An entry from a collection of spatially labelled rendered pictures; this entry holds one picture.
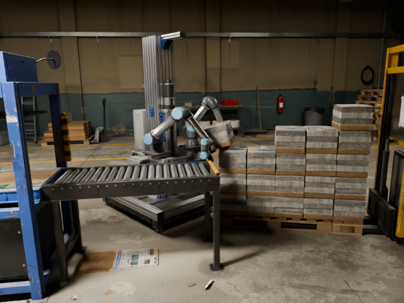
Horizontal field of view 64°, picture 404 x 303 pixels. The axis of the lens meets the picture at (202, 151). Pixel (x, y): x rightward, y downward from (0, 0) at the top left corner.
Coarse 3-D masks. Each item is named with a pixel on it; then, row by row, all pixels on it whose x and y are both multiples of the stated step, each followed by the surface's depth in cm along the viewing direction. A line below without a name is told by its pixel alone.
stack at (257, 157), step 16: (224, 160) 333; (240, 160) 330; (256, 160) 328; (272, 160) 325; (288, 160) 322; (304, 160) 319; (320, 160) 316; (224, 176) 337; (240, 176) 333; (256, 176) 330; (272, 176) 327; (288, 176) 324; (304, 176) 332; (320, 176) 319; (288, 192) 328; (304, 192) 328; (320, 192) 322; (224, 208) 344; (240, 208) 341; (256, 208) 338; (272, 208) 334; (288, 208) 332; (304, 208) 328; (320, 208) 325; (224, 224) 348; (272, 224) 338; (320, 224) 329
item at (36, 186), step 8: (32, 168) 291; (40, 168) 291; (48, 168) 290; (56, 168) 287; (56, 176) 272; (8, 184) 244; (32, 184) 242; (40, 184) 242; (0, 192) 229; (8, 192) 230; (16, 192) 231; (40, 192) 235; (0, 200) 230; (8, 200) 231; (16, 200) 232; (40, 200) 235
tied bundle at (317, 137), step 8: (304, 128) 335; (312, 128) 327; (320, 128) 326; (328, 128) 325; (312, 136) 313; (320, 136) 311; (328, 136) 310; (336, 136) 309; (312, 144) 314; (320, 144) 312; (328, 144) 311; (336, 144) 310
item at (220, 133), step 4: (224, 124) 331; (208, 128) 340; (212, 128) 335; (216, 128) 334; (220, 128) 332; (224, 128) 332; (228, 128) 343; (208, 132) 336; (212, 132) 335; (216, 132) 335; (220, 132) 334; (224, 132) 333; (228, 132) 340; (212, 136) 336; (216, 136) 335; (220, 136) 334; (224, 136) 333; (228, 136) 336; (216, 140) 336; (220, 140) 335; (224, 140) 334; (228, 140) 332; (216, 148) 338
